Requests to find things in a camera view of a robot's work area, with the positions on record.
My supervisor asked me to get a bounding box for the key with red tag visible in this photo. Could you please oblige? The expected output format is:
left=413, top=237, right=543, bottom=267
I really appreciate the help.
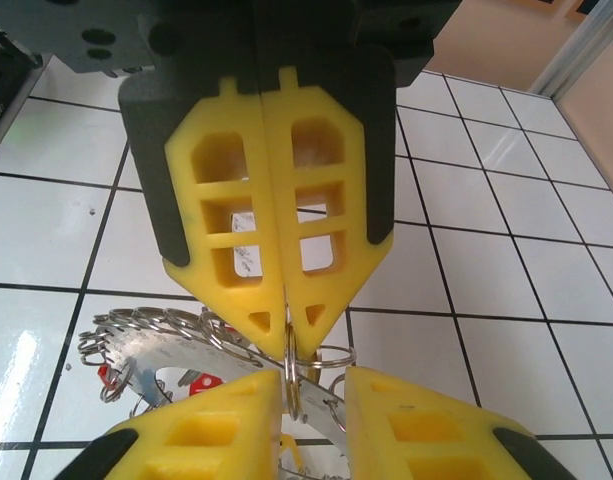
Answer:
left=95, top=363, right=226, bottom=397

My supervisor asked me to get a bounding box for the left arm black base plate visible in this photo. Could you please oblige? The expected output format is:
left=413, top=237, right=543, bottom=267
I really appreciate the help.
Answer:
left=0, top=19, right=43, bottom=169

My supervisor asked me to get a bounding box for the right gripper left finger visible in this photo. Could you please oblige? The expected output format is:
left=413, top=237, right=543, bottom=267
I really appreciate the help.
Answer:
left=68, top=369, right=283, bottom=480

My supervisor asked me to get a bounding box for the key with yellow tag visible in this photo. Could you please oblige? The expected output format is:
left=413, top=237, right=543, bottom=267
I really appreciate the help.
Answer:
left=278, top=432, right=307, bottom=469

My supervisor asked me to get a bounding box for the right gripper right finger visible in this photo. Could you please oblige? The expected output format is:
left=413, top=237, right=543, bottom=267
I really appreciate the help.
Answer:
left=342, top=366, right=570, bottom=480

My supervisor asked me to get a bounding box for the aluminium corner post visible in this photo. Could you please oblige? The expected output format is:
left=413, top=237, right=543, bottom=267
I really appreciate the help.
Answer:
left=529, top=0, right=613, bottom=102

